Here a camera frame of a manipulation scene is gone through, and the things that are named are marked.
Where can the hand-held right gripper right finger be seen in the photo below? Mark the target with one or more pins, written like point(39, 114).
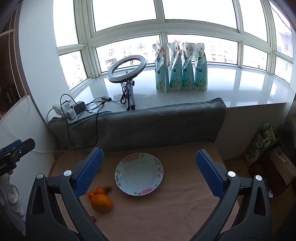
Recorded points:
point(210, 173)

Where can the white power strip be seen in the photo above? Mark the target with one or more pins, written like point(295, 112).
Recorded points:
point(69, 114)

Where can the beige blanket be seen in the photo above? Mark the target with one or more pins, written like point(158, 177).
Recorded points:
point(175, 208)

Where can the red tomato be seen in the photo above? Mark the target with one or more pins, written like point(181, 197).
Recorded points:
point(93, 218)

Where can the white window sill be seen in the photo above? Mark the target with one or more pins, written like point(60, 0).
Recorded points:
point(242, 88)

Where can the small tangerine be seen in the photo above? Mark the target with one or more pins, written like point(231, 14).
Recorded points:
point(100, 190)
point(91, 195)

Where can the floral teal pouch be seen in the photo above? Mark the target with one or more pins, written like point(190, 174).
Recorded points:
point(188, 76)
point(175, 77)
point(200, 75)
point(161, 76)

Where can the grey cushion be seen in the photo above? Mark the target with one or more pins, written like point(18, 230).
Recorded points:
point(150, 127)

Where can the white window frame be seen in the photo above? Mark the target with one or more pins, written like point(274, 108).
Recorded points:
point(161, 26)

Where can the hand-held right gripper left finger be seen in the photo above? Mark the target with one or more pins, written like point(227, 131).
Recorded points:
point(89, 172)

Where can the black power adapter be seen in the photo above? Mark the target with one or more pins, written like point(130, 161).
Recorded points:
point(79, 107)

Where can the floral white plate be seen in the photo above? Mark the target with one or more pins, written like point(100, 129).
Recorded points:
point(138, 173)

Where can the wooden shelf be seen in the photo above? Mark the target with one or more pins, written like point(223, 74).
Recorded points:
point(9, 69)

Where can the cardboard box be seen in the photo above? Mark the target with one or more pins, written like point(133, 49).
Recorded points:
point(281, 166)

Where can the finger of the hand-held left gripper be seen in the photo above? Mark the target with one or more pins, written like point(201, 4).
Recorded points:
point(24, 147)

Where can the large orange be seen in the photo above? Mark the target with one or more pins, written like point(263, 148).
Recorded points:
point(101, 203)

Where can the green printed bag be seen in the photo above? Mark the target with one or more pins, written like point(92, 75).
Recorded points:
point(260, 144)

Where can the brown kiwi, far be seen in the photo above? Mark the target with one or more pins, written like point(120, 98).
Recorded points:
point(108, 188)

